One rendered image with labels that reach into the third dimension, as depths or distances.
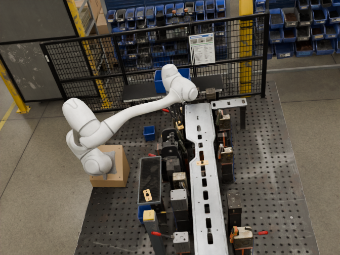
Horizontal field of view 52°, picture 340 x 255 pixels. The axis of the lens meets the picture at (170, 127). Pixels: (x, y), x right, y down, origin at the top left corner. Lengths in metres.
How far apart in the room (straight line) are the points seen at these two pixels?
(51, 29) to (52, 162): 1.53
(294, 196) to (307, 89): 2.32
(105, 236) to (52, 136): 2.31
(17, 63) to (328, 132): 3.79
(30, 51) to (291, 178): 3.34
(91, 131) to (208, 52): 1.46
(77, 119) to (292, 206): 1.57
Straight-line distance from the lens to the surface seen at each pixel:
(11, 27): 4.59
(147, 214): 2.07
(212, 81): 3.13
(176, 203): 2.20
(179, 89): 1.96
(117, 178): 2.78
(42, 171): 4.29
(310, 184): 3.68
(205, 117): 2.80
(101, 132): 2.01
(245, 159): 2.88
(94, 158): 2.54
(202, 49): 3.07
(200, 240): 2.13
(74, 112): 2.04
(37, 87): 4.97
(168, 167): 2.34
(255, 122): 3.19
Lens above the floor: 2.85
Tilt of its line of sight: 42 degrees down
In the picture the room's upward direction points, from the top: 11 degrees counter-clockwise
